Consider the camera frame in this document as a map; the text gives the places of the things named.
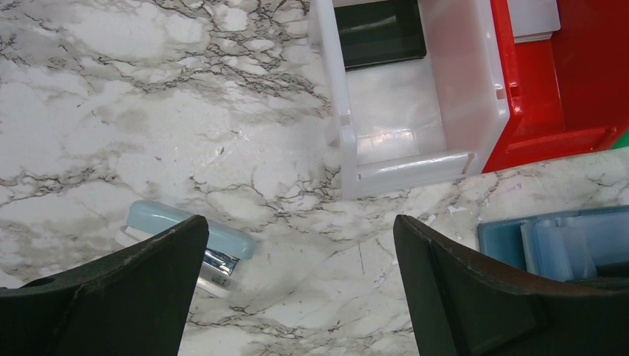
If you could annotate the blue leather card holder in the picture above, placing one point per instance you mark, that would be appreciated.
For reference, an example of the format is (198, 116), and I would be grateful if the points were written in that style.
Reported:
(562, 246)

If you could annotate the light blue stapler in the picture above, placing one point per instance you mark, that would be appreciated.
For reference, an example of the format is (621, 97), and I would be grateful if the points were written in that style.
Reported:
(225, 254)

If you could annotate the red plastic bin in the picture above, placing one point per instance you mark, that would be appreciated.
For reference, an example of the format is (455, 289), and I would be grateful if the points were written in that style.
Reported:
(568, 94)

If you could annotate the translucent white plastic bin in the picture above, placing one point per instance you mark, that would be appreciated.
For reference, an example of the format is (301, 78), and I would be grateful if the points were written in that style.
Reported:
(419, 121)

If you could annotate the green plastic bin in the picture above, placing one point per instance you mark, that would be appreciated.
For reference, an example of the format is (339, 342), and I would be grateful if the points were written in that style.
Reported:
(622, 142)

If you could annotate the black card in white bin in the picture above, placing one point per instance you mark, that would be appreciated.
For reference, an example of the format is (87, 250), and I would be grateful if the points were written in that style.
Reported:
(380, 33)

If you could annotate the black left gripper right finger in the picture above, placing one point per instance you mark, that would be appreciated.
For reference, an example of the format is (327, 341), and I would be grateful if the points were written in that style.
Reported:
(462, 302)

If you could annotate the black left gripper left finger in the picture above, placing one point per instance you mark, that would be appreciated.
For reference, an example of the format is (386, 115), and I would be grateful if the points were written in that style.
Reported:
(132, 302)

